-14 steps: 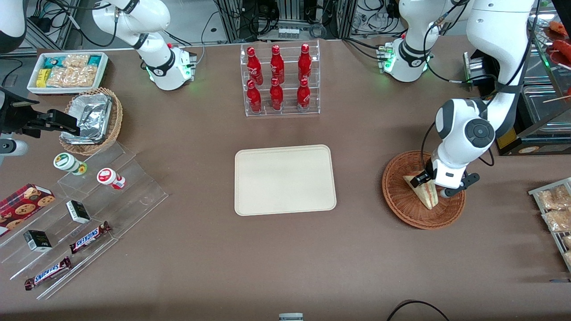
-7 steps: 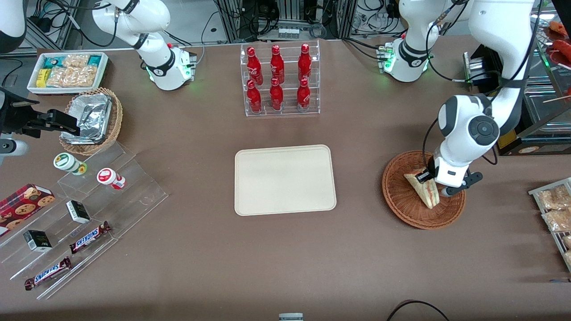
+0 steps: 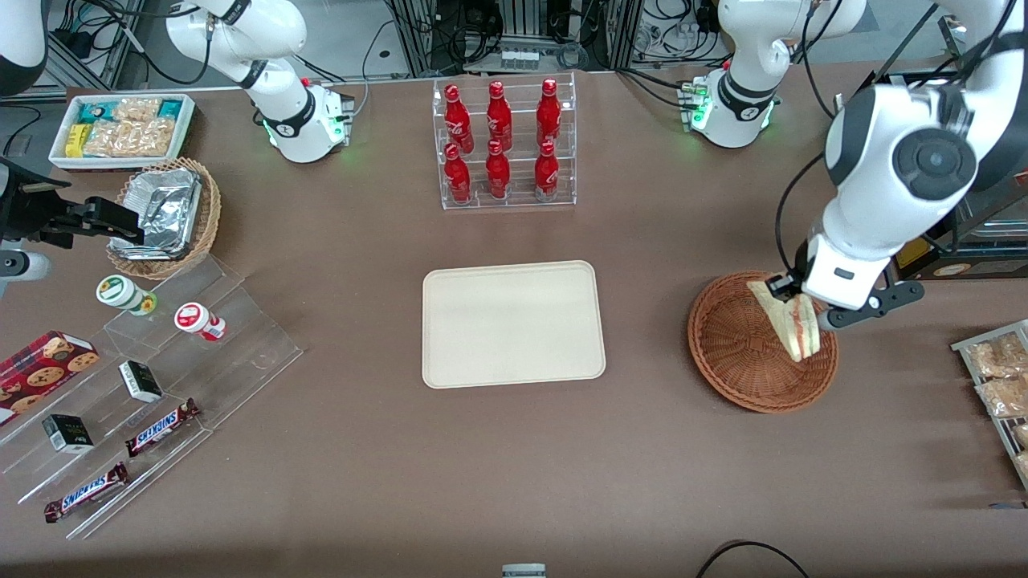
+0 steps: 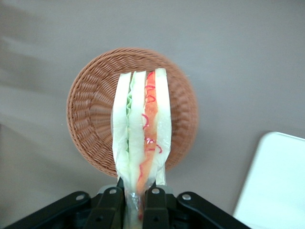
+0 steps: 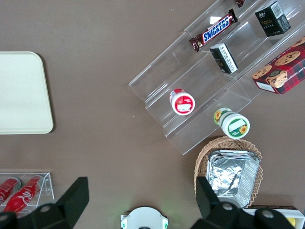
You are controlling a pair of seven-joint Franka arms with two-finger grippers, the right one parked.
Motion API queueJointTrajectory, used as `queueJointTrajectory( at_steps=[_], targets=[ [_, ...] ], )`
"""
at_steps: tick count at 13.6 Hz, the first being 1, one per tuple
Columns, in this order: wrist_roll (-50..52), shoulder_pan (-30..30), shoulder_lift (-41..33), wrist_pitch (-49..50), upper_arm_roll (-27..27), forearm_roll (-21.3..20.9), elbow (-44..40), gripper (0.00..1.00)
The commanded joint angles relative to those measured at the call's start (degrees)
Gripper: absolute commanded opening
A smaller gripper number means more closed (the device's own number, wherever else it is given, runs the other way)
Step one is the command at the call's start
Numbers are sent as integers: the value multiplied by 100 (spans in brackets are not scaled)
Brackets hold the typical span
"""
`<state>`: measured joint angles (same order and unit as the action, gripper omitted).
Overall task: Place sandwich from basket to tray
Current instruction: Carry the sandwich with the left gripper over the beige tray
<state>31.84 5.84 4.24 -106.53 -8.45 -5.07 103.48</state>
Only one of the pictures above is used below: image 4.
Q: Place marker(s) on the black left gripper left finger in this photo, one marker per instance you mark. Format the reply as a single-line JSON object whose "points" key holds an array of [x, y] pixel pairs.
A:
{"points": [[107, 210]]}

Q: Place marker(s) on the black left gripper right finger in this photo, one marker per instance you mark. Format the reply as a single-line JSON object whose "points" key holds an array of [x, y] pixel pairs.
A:
{"points": [[156, 210]]}

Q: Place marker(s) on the beige plastic tray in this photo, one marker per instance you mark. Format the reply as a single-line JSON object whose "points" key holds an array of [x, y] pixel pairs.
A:
{"points": [[274, 179]]}

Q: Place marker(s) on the triangle sandwich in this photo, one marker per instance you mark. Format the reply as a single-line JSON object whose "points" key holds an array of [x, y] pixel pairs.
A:
{"points": [[135, 119]]}

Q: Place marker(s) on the round brown wicker basket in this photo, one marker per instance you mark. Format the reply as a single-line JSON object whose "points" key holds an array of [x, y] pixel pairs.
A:
{"points": [[95, 107]]}

